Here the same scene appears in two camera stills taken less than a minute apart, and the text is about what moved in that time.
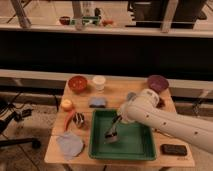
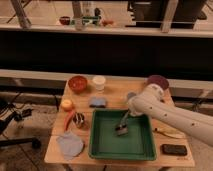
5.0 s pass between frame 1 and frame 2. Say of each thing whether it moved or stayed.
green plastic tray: stayed
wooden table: stayed
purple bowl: stayed
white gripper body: moved
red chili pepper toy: stayed
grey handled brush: moved
